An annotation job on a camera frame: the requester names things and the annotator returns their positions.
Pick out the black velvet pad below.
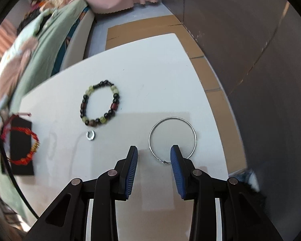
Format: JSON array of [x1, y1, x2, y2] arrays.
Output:
[[1, 119, 35, 176]]

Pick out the red string bracelet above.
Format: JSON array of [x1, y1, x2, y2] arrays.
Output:
[[1, 112, 40, 166]]

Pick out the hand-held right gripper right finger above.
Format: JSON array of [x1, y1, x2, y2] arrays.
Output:
[[170, 145, 284, 241]]

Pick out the black and green bead bracelet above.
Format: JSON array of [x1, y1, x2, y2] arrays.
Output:
[[80, 80, 121, 127]]

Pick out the green bed sheet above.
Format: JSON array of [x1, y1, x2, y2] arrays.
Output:
[[0, 0, 88, 221]]

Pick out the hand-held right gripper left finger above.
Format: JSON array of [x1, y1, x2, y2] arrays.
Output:
[[25, 145, 139, 241]]

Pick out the pink floral blanket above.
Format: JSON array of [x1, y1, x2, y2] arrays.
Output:
[[0, 40, 33, 101]]

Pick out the pale green quilt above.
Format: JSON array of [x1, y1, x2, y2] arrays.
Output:
[[0, 10, 56, 111]]

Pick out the narrow pink curtain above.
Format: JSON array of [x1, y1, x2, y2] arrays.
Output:
[[0, 20, 18, 53]]

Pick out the large silver hoop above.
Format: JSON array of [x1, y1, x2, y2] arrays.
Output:
[[149, 117, 197, 165]]

